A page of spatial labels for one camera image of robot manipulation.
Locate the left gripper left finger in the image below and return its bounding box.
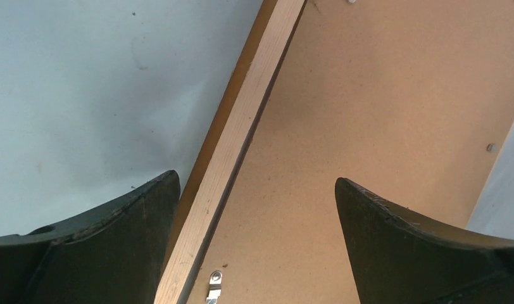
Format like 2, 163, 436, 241
0, 170, 180, 303

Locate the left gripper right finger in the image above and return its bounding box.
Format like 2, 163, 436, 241
335, 178, 514, 303

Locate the wooden picture frame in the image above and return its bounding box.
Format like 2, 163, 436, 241
155, 1, 309, 303

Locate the brown cardboard backing board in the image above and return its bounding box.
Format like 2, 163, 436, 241
188, 1, 514, 303

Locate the small metal frame clip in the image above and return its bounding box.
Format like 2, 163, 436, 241
206, 270, 223, 304

